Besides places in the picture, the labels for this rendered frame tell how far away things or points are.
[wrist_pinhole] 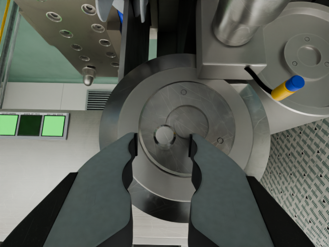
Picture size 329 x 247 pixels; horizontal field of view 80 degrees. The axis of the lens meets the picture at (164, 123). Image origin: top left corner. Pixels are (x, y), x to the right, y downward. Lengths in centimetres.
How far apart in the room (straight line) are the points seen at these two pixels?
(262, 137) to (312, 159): 15
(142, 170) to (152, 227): 36
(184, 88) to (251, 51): 6
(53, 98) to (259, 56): 334
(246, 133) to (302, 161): 17
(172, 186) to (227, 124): 6
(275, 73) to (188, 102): 10
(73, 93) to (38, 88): 54
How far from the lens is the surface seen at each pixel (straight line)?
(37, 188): 59
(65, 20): 43
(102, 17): 22
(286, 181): 38
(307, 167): 33
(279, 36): 24
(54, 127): 57
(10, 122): 64
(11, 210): 62
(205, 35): 17
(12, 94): 379
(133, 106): 17
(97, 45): 48
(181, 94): 16
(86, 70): 57
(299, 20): 27
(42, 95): 353
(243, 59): 17
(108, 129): 18
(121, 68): 21
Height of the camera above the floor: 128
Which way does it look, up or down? 12 degrees down
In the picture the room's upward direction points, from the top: 179 degrees counter-clockwise
